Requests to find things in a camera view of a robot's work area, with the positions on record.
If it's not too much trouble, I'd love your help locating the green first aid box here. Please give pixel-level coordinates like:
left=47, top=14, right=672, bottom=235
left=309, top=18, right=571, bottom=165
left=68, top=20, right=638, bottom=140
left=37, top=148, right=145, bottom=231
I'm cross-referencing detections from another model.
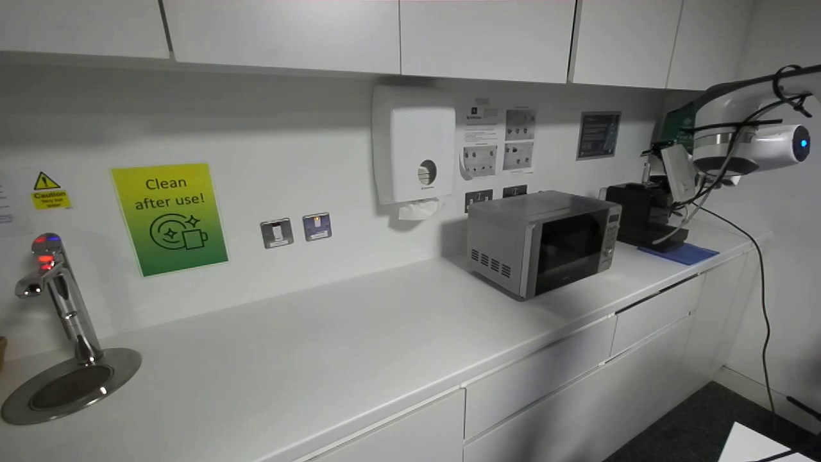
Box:
left=650, top=88, right=717, bottom=162

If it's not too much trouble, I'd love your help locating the chrome hot water tap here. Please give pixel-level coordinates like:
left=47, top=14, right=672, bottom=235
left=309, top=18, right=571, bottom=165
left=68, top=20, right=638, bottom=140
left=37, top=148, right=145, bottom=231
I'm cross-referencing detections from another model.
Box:
left=13, top=231, right=109, bottom=369

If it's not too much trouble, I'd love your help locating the silver microwave oven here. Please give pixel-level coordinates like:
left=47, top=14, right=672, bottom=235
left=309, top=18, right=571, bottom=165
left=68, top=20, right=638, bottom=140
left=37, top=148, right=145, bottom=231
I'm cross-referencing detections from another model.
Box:
left=464, top=186, right=623, bottom=302

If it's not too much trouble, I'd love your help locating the wall switch with purple label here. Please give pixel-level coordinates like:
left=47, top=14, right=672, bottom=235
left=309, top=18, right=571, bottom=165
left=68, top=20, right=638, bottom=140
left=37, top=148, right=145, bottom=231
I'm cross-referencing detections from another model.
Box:
left=301, top=211, right=336, bottom=244

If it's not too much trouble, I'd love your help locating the yellow warning sticker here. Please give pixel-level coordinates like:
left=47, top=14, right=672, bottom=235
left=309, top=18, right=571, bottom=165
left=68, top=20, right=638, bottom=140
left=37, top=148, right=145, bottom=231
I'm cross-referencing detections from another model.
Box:
left=31, top=170, right=76, bottom=212

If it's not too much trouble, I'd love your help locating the silver wall switch plate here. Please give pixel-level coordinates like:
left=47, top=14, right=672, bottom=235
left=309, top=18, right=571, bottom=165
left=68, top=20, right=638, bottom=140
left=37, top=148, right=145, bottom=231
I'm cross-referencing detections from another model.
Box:
left=260, top=216, right=295, bottom=252

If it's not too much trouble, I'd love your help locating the white wall switch plate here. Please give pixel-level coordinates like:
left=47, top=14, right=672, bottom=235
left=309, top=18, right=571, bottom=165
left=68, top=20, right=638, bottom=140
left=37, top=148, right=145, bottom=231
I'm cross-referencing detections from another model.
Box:
left=504, top=108, right=539, bottom=140

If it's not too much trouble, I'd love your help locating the black coffee machine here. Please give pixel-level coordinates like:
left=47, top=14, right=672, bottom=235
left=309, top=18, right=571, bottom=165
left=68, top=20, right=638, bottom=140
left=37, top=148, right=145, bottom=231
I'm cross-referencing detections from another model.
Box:
left=603, top=179, right=689, bottom=252

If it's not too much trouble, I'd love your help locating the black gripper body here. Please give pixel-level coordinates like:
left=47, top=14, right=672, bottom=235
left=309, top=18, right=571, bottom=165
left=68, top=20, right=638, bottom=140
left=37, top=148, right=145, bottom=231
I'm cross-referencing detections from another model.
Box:
left=658, top=175, right=693, bottom=227

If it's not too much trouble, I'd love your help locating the white wall cabinet door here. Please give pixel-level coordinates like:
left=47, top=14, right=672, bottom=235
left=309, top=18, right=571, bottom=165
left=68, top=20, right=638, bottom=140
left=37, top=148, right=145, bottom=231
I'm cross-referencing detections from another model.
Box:
left=567, top=0, right=689, bottom=90
left=160, top=0, right=405, bottom=76
left=0, top=0, right=172, bottom=62
left=398, top=0, right=580, bottom=88
left=666, top=0, right=761, bottom=95

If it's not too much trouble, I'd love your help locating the round steel drip tray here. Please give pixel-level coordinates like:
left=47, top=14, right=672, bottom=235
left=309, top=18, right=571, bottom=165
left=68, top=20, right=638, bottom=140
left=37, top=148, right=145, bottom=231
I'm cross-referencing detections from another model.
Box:
left=0, top=344, right=145, bottom=429

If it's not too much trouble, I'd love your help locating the blue mat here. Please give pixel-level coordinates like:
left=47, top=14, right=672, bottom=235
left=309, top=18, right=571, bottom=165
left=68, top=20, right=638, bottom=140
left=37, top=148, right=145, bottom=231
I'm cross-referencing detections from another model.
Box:
left=638, top=240, right=723, bottom=267

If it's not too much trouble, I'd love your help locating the dark framed wall notice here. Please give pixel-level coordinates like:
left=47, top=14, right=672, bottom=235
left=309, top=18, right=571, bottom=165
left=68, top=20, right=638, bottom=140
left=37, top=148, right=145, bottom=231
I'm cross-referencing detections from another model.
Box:
left=575, top=109, right=623, bottom=162

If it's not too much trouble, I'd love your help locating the white paper towel dispenser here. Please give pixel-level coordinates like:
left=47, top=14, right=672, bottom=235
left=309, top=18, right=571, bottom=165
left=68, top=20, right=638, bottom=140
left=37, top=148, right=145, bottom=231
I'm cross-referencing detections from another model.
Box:
left=369, top=82, right=460, bottom=227

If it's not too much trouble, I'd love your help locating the white cabinet drawer front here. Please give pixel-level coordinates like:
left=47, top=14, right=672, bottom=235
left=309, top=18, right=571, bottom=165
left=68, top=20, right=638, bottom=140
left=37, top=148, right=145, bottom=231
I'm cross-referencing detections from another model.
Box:
left=611, top=272, right=705, bottom=356
left=464, top=313, right=618, bottom=442

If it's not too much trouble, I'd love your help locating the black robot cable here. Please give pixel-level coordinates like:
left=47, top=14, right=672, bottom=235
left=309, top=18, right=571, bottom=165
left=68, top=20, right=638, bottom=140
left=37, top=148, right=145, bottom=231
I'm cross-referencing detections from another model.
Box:
left=697, top=203, right=781, bottom=415

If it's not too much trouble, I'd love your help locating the white double wall socket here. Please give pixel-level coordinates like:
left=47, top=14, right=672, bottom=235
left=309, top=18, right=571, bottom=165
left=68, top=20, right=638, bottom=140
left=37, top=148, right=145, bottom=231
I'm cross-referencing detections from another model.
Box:
left=460, top=140, right=502, bottom=183
left=502, top=138, right=537, bottom=171

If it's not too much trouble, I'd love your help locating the white paper sheet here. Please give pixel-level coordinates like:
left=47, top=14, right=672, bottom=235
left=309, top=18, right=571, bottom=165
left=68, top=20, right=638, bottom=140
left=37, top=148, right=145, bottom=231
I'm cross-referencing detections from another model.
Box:
left=721, top=421, right=821, bottom=462

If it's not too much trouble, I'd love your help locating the green clean after use poster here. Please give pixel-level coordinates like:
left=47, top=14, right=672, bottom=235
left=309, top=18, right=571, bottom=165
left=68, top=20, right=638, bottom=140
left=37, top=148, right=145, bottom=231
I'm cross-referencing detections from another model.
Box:
left=110, top=162, right=231, bottom=280

